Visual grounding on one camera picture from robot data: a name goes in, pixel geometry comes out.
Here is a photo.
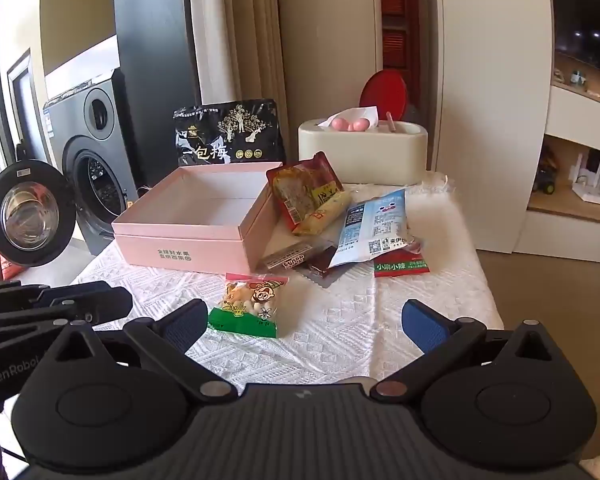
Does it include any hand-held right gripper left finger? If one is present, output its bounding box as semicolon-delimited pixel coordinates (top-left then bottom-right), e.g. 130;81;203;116
45;299;238;403

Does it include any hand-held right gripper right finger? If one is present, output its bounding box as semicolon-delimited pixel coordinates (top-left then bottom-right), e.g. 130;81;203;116
370;299;553;402

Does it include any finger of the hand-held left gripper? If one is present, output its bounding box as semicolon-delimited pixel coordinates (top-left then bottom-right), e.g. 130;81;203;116
0;280;133;330
0;316;81;357

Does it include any green cartoon snack packet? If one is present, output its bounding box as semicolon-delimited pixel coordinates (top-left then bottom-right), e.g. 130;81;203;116
207;272;291;339

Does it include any red green spicy stick packet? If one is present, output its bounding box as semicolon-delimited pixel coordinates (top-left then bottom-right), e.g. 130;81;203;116
373;240;431;279

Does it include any pink cardboard box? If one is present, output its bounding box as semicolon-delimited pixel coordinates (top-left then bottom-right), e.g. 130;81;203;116
111;161;284;277

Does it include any blue white snack packet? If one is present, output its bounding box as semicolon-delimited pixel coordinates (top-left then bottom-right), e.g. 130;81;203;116
327;187;413;268

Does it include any dark red snack packet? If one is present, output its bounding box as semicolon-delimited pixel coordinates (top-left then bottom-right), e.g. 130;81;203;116
297;245;348;289

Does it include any red yellow snack bag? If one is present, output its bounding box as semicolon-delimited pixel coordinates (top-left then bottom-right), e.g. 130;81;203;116
266;151;352;237

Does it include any white textured tablecloth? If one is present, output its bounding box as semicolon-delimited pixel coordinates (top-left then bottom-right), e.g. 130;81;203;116
70;170;503;396

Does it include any brown chocolate bar packet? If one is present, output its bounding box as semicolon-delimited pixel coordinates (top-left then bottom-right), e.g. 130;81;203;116
257;240;331;272

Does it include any grey washing machine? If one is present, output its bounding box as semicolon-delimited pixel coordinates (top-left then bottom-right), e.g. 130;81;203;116
43;67;142;257

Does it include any cream tissue box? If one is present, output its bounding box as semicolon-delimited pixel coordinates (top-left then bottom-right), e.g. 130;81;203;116
298;115;428;184

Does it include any toy truck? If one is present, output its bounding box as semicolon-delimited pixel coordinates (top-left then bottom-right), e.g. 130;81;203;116
532;147;561;196

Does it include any black printed snack bag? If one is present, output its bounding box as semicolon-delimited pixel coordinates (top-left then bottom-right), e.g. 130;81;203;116
173;99;286;167

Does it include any white router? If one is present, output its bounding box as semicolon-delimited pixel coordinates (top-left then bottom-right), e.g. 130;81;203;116
570;152;600;206

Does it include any pink balls trinket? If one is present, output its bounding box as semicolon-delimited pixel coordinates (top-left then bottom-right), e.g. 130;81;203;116
330;116;371;133

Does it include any white tissue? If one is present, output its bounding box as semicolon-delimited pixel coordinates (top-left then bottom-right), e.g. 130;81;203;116
317;106;381;128

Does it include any red round disc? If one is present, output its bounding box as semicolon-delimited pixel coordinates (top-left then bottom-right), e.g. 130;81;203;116
358;70;409;122

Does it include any beige curtain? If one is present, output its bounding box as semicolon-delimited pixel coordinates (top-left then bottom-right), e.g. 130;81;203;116
187;0;291;161

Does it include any red wooden door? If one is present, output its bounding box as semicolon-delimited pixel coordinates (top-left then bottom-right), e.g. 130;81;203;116
377;0;421;111

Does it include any white wall shelf unit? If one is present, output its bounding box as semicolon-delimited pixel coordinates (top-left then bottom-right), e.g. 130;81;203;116
525;0;600;256

